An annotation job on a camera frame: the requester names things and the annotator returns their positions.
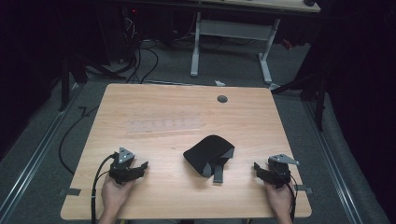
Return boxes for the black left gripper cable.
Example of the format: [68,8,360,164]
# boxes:
[91,153,117,224]

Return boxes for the bundle of black cables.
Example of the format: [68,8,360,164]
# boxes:
[122,15,160,85]

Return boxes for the black floor cable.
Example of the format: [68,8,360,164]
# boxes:
[58,105,101,175]

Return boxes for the black metal stand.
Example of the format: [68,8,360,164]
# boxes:
[58,52,127,112]
[270,62,328,133]

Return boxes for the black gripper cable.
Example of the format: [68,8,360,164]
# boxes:
[91,153,117,224]
[287,174,299,222]

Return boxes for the metal floor rail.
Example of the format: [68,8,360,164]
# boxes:
[303,101,364,224]
[0,83,82,223]

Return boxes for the grey tape piece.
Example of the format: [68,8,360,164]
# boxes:
[295,184,314,195]
[58,188,82,198]

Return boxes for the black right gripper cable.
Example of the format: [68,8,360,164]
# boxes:
[287,174,299,222]

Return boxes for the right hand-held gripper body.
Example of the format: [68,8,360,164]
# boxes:
[266,153,301,190]

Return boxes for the black cloth with grey straps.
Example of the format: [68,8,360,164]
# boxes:
[182,134,236,184]

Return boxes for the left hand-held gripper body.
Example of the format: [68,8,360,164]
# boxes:
[108,147,136,186]

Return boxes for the white metal desk frame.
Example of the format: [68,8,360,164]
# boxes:
[190,11,281,85]

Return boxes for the person's left hand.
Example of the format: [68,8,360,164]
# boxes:
[100,174,136,217]

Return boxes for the person's right hand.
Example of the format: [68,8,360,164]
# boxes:
[263,181,295,218]

